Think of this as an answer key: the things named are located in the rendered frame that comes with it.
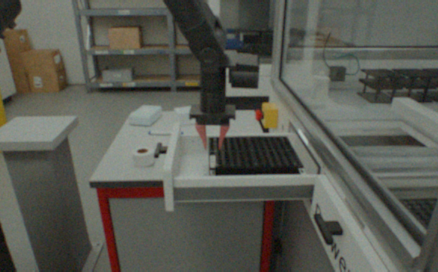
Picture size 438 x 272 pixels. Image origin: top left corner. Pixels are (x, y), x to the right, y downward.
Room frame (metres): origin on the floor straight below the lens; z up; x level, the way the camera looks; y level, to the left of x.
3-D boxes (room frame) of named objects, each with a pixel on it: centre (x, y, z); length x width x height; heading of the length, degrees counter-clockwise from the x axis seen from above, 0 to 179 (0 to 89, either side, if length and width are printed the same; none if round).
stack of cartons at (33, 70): (4.61, 2.68, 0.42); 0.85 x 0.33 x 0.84; 92
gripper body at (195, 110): (0.70, 0.01, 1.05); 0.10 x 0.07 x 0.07; 89
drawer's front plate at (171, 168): (0.75, 0.11, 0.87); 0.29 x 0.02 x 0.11; 2
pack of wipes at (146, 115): (1.35, 0.32, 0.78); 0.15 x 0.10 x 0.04; 169
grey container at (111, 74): (4.63, 1.42, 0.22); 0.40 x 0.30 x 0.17; 92
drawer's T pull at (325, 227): (0.44, -0.19, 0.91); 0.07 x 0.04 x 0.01; 2
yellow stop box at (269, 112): (1.09, -0.18, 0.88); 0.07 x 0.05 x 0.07; 2
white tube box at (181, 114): (1.34, 0.12, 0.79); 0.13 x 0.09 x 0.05; 112
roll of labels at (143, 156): (0.95, 0.25, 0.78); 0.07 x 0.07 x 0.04
